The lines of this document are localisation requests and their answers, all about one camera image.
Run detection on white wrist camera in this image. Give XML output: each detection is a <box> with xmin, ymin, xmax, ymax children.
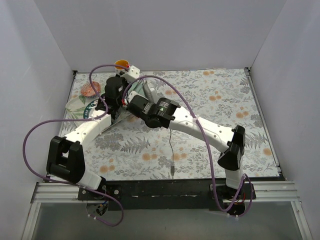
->
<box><xmin>119</xmin><ymin>65</ymin><xmax>141</xmax><ymax>83</ymax></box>
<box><xmin>122</xmin><ymin>91</ymin><xmax>139</xmax><ymax>106</ymax></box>

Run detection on white blue-rimmed plate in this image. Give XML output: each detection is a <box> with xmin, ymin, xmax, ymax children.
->
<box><xmin>83</xmin><ymin>98</ymin><xmax>99</xmax><ymax>119</ymax></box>

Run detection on aluminium frame rail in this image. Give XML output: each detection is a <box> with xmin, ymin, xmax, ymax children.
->
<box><xmin>21</xmin><ymin>181</ymin><xmax>312</xmax><ymax>240</ymax></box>

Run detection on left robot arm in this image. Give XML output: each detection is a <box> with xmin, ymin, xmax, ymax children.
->
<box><xmin>46</xmin><ymin>75</ymin><xmax>129</xmax><ymax>200</ymax></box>

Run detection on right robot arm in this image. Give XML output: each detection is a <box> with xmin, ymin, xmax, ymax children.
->
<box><xmin>123</xmin><ymin>94</ymin><xmax>246</xmax><ymax>199</ymax></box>

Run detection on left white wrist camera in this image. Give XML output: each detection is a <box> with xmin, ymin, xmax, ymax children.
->
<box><xmin>119</xmin><ymin>65</ymin><xmax>141</xmax><ymax>83</ymax></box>

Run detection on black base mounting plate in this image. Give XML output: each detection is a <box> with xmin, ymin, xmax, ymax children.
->
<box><xmin>77</xmin><ymin>177</ymin><xmax>258</xmax><ymax>212</ymax></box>

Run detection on leaf print tray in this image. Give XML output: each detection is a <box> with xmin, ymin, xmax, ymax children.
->
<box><xmin>65</xmin><ymin>73</ymin><xmax>114</xmax><ymax>119</ymax></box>

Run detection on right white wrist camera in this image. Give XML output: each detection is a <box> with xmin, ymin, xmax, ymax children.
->
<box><xmin>122</xmin><ymin>91</ymin><xmax>139</xmax><ymax>106</ymax></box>

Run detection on grey headphone cable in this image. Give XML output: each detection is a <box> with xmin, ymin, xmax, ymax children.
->
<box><xmin>168</xmin><ymin>128</ymin><xmax>176</xmax><ymax>177</ymax></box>

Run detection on white floral mug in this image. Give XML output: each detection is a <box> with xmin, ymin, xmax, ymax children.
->
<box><xmin>114</xmin><ymin>59</ymin><xmax>130</xmax><ymax>76</ymax></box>

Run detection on green floral plate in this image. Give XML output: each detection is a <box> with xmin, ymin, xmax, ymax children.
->
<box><xmin>128</xmin><ymin>80</ymin><xmax>145</xmax><ymax>96</ymax></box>

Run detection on grey white headphones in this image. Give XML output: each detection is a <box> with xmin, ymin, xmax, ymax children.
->
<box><xmin>142</xmin><ymin>82</ymin><xmax>159</xmax><ymax>103</ymax></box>

